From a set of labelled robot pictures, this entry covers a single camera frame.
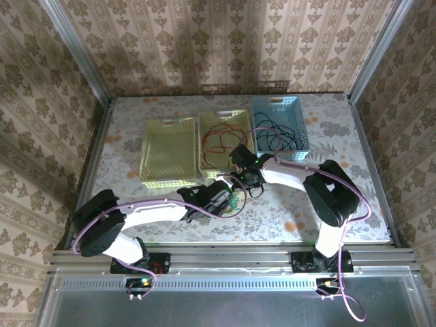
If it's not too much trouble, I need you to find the thin black cable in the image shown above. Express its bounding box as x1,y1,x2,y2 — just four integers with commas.
254,113,304,152

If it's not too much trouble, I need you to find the floral table cover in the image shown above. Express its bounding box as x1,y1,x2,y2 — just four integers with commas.
80,94,391,243

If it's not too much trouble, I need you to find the pale yellow perforated basket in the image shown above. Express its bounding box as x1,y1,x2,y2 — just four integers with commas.
197,109,256,180
138,116,198,189

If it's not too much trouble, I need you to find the light blue perforated basket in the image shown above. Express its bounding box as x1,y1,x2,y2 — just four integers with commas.
251,95,311,161

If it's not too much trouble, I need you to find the grey metal sheet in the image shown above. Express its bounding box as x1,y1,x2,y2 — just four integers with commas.
37,268,436,327

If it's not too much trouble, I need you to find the small connector board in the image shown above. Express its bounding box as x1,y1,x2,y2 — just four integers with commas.
315,277,345,300
125,277,155,301

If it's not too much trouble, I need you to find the aluminium front rail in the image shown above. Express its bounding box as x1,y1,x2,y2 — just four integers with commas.
50,242,416,276

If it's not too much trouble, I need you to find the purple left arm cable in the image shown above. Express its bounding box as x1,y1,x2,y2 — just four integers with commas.
72,173,248,300

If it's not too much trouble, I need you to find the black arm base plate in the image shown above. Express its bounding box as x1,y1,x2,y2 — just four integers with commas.
291,251,354,273
110,252,171,275

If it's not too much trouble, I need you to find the slotted metal cable duct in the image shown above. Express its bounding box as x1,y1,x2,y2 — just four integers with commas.
56,276,341,291

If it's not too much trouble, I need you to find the aluminium frame post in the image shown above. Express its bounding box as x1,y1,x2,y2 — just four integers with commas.
37,0,112,105
346,0,415,103

